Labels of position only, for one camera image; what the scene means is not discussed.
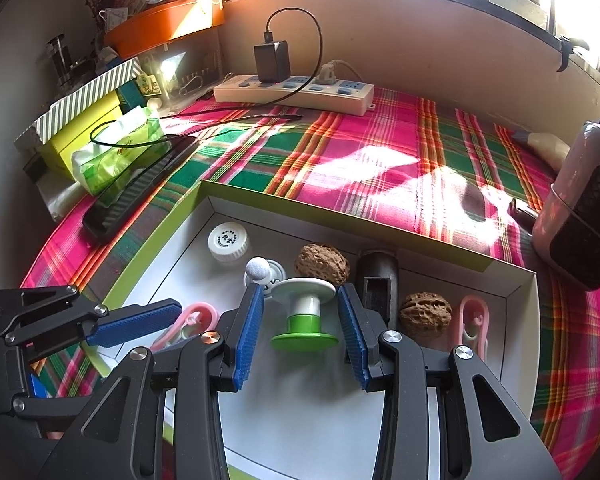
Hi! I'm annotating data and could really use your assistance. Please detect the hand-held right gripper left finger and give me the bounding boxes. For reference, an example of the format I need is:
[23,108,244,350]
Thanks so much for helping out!
[37,282,266,480]

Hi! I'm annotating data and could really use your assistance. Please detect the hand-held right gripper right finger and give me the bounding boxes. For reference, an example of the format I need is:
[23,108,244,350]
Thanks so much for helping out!
[336,282,563,480]

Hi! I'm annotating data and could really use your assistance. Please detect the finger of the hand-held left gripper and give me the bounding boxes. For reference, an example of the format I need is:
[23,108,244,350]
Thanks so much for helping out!
[0,285,183,361]
[10,372,98,423]

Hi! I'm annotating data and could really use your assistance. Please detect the pink plastic clip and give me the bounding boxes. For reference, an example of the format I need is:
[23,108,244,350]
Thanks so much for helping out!
[150,302,220,353]
[450,295,491,356]

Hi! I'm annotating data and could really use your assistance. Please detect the green and white spool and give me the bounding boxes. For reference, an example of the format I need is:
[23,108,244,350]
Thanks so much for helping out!
[270,277,340,353]

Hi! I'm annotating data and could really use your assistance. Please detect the white ball-top knob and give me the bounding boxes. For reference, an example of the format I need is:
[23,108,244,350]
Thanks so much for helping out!
[243,257,286,296]

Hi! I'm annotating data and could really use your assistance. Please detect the black handheld device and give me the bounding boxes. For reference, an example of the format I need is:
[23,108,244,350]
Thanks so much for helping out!
[356,250,401,328]

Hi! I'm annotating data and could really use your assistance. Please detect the white bottle cap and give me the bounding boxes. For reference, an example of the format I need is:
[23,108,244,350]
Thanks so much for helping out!
[208,222,251,263]

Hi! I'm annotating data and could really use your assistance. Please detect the green and white cardboard box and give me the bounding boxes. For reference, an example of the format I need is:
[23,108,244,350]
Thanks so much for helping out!
[85,177,538,480]

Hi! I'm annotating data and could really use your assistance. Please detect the brown walnut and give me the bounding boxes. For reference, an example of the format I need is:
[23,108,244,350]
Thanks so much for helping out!
[399,292,453,333]
[294,244,352,286]

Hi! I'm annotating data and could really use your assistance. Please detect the black smartphone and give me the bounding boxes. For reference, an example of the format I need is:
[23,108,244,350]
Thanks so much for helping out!
[82,135,199,246]

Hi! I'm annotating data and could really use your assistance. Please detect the white board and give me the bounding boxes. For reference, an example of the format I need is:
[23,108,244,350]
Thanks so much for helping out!
[35,180,96,221]

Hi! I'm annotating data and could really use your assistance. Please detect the green tissue pack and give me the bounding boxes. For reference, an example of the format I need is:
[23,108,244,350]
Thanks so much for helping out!
[71,107,173,196]

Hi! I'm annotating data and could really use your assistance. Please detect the plaid tablecloth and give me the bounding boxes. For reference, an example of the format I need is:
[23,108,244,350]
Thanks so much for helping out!
[20,85,600,480]

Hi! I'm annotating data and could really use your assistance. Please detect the yellow-green box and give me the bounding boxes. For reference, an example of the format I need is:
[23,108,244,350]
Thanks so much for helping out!
[42,91,126,181]

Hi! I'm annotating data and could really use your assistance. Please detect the dark green small box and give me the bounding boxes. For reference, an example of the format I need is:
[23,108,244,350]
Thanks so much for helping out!
[22,152,48,181]

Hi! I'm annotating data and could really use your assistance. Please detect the small green carton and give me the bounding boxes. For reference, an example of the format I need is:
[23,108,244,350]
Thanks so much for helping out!
[117,75,163,113]

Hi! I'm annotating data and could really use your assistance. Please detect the green striped box lid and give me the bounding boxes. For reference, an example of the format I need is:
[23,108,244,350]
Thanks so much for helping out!
[14,56,143,148]

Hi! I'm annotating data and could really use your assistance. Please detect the white power strip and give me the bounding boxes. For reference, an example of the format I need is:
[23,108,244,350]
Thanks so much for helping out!
[213,74,376,117]

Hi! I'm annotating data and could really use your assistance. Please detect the white plug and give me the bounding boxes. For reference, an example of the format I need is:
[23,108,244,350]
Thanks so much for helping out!
[314,60,342,86]

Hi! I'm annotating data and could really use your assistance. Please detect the black charger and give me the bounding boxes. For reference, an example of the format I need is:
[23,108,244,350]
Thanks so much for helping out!
[253,40,292,83]

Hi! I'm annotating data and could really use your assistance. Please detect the black metal tumbler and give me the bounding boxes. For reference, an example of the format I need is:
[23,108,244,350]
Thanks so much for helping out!
[45,34,73,86]

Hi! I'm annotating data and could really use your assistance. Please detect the beige cone object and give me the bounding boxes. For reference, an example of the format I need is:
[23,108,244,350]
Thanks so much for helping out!
[512,130,573,171]

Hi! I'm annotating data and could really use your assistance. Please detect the orange tray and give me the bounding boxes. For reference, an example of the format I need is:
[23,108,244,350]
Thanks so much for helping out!
[104,0,226,58]

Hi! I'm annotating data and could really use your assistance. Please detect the black charging cable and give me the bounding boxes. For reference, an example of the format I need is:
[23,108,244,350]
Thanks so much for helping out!
[90,7,323,161]

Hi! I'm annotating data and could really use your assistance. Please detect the black window handle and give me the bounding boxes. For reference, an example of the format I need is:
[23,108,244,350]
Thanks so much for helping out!
[555,36,591,72]

